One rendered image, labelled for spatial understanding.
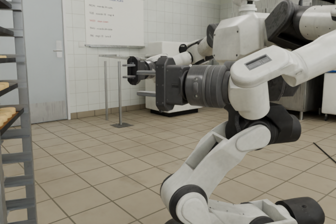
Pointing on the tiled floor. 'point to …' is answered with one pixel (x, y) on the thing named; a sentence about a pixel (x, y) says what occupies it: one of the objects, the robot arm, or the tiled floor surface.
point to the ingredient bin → (329, 94)
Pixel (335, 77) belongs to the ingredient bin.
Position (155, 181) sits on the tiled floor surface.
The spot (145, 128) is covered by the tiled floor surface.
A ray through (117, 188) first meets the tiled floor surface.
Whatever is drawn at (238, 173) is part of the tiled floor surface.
